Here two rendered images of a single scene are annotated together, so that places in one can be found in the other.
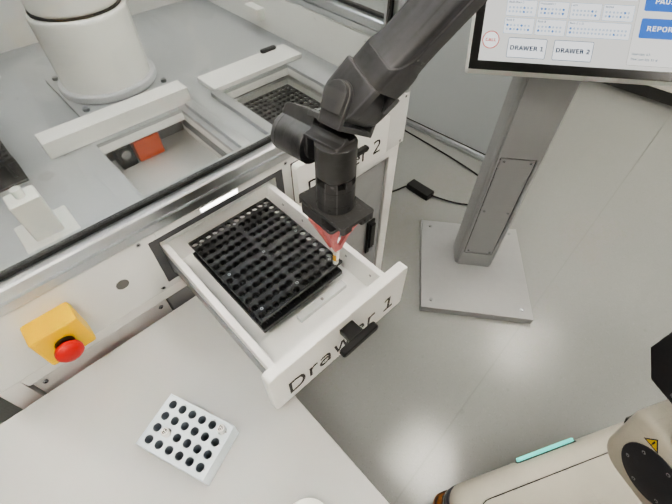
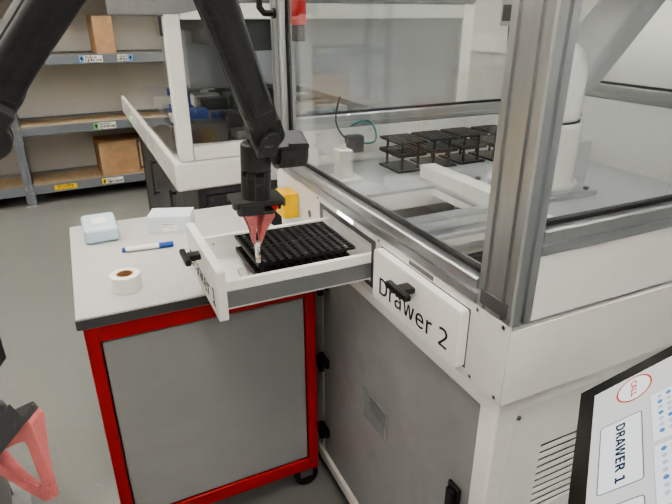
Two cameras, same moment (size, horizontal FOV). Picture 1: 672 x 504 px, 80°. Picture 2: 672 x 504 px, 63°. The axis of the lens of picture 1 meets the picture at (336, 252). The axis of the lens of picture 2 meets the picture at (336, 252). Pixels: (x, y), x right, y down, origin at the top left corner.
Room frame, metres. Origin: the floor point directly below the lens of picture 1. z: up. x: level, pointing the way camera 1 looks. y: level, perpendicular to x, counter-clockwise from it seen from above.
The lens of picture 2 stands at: (0.89, -0.91, 1.37)
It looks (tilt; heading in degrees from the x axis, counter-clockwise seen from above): 24 degrees down; 108
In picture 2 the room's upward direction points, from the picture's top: straight up
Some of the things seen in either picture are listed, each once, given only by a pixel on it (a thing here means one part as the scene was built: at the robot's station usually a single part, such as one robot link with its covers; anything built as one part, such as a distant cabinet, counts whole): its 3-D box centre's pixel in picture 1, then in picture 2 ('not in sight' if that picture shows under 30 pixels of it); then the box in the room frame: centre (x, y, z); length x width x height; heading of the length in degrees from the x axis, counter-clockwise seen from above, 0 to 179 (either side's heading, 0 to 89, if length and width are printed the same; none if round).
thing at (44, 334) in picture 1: (60, 334); (285, 202); (0.30, 0.44, 0.88); 0.07 x 0.05 x 0.07; 133
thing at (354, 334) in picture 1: (353, 333); (191, 256); (0.29, -0.03, 0.91); 0.07 x 0.04 x 0.01; 133
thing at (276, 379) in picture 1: (341, 332); (205, 267); (0.31, -0.01, 0.87); 0.29 x 0.02 x 0.11; 133
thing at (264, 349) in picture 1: (263, 261); (297, 254); (0.46, 0.14, 0.86); 0.40 x 0.26 x 0.06; 43
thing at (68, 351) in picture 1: (68, 348); not in sight; (0.28, 0.42, 0.88); 0.04 x 0.03 x 0.04; 133
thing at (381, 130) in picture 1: (343, 157); (414, 301); (0.76, -0.02, 0.87); 0.29 x 0.02 x 0.11; 133
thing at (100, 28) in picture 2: not in sight; (118, 34); (-2.18, 2.95, 1.22); 0.41 x 0.32 x 0.28; 47
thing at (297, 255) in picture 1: (266, 262); (293, 253); (0.45, 0.13, 0.87); 0.22 x 0.18 x 0.06; 43
